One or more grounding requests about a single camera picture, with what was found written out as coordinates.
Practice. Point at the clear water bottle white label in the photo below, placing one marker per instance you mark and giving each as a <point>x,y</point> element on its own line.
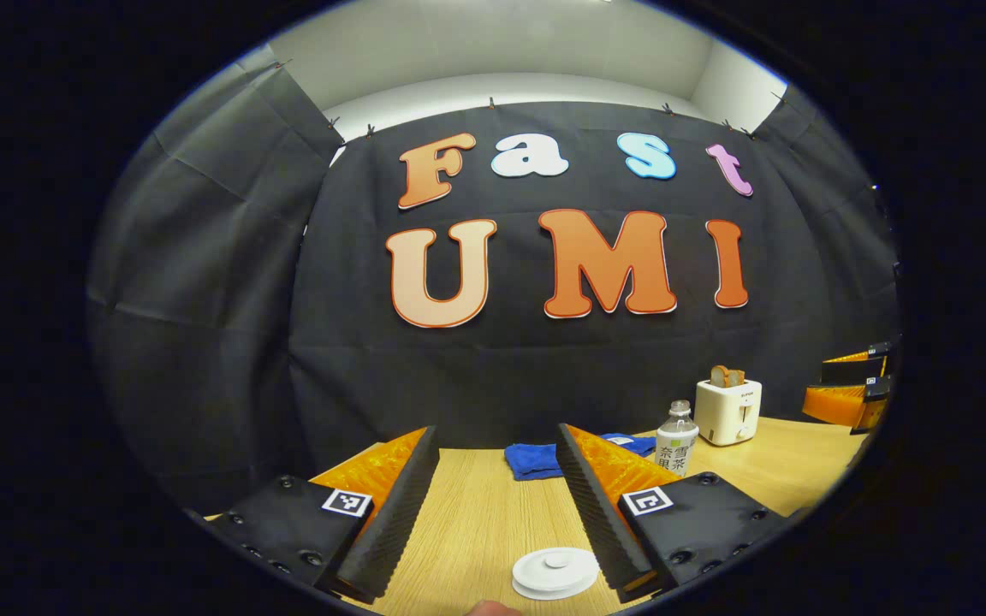
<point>677,445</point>

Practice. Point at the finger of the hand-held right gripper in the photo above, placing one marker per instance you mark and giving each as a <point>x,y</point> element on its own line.
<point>835,404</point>
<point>852,370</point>

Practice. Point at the white toaster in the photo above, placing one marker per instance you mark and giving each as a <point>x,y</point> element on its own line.
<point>728,415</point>

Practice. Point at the toasted bread slice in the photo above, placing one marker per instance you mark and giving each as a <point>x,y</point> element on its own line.
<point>719,376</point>
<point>737,377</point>

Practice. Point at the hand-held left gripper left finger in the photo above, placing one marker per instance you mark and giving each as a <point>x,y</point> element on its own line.
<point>390,530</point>

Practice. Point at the black backdrop cloth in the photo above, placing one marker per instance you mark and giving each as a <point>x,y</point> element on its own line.
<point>527,376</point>

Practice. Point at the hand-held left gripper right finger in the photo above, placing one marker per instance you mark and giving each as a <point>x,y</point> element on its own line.
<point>600,518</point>

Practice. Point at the blue folded cloth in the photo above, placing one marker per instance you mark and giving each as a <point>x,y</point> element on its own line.
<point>531,460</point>

